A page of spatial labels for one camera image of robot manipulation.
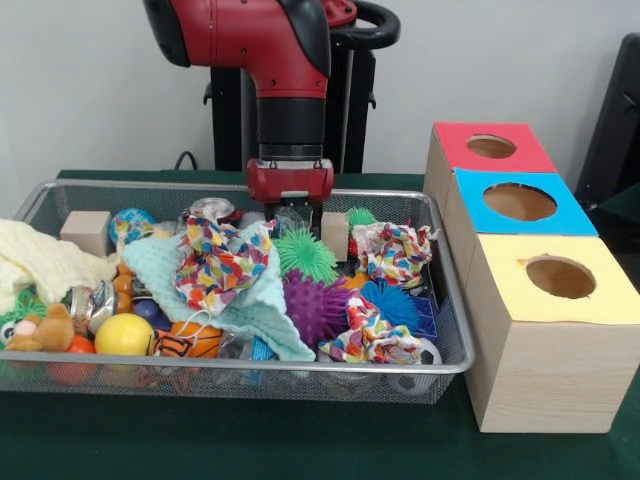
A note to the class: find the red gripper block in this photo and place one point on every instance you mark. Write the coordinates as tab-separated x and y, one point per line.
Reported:
290	182

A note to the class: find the green spiky ball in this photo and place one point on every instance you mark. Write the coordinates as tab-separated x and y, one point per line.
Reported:
305	256

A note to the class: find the colourful patterned cloth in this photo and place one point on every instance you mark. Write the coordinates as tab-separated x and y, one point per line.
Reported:
375	338
220	262
395	252

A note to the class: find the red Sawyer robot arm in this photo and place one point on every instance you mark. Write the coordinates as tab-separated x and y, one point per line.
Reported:
260	45

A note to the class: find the shallow clear mesh bin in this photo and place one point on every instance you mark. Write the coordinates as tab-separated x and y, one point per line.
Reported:
455	340

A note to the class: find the wooden three-hole box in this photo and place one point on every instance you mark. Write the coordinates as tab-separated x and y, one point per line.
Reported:
550	370

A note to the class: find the purple spiky ball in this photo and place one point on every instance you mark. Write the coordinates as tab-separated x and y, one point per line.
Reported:
318	308

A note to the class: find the mint green cloth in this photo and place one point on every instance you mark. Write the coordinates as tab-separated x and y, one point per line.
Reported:
262	312

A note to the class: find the blue spiky ball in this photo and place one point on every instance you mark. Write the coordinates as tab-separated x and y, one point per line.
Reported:
392	303

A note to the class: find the blue globe ball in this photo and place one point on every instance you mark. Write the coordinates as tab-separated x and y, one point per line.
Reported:
133	228

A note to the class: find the yellow ball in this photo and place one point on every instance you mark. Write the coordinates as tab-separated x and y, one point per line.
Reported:
123	335

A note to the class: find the wooden cube block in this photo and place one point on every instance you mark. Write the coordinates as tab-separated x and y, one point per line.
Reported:
87	232

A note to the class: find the dark green table cloth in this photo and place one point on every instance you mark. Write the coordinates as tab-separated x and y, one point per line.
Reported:
250	440

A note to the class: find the cream yellow cloth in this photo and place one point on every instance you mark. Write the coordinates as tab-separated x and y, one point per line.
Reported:
45	260

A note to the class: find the black chair back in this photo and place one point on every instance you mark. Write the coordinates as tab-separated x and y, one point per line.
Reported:
615	130

